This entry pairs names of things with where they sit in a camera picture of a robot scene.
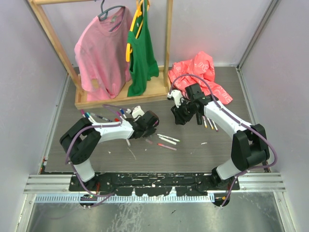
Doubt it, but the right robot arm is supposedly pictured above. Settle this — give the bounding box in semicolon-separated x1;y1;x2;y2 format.
167;84;270;190

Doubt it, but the grey capped white marker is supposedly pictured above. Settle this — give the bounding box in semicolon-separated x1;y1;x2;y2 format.
159;136;177;145

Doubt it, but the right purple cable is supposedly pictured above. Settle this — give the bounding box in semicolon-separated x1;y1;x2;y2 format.
170;74;278;206

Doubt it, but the slotted cable duct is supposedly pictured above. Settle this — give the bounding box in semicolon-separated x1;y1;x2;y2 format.
34;193;215;204

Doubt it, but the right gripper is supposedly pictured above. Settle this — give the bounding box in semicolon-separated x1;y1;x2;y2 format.
171;100;196;126

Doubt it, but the coral printed cloth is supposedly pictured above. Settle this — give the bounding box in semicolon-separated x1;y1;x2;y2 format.
168;51;233;105

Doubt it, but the green tank top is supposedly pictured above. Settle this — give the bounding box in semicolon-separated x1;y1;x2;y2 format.
127;8;159;97

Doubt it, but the pink t-shirt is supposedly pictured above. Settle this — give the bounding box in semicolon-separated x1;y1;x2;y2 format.
74;7;132;102

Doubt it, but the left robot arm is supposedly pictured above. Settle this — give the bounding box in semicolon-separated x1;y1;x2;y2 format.
59;110;159;191

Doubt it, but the yellow capped white pen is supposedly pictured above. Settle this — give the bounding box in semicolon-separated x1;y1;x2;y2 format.
202;116;208;128

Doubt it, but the grey hanger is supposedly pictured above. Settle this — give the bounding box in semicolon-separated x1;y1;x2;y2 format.
98;0;126;21

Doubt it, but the black highlighter body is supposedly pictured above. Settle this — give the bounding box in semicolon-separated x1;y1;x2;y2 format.
196;113;203;125

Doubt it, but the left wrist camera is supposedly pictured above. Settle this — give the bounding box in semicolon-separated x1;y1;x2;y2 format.
131;106;145;119

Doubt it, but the green capped marker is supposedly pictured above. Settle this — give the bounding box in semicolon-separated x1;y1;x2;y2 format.
156;133;180;142

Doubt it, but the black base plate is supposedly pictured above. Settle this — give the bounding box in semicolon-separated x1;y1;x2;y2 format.
83;173;239;197

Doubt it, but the dark purple pen at left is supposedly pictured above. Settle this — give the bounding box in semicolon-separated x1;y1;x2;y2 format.
90;113;112;122

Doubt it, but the yellow hanger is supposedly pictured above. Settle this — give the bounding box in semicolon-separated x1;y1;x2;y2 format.
126;0;150;62

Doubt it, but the yellow capped marker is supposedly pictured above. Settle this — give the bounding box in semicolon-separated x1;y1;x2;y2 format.
206;117;214;130

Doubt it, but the wooden clothes rack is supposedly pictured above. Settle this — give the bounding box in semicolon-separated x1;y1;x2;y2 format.
28;0;173;110

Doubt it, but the clear pink pen cap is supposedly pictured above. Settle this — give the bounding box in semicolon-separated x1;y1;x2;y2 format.
145;139;153;145

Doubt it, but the pink pen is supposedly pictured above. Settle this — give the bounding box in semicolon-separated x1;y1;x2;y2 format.
157;143;177;151

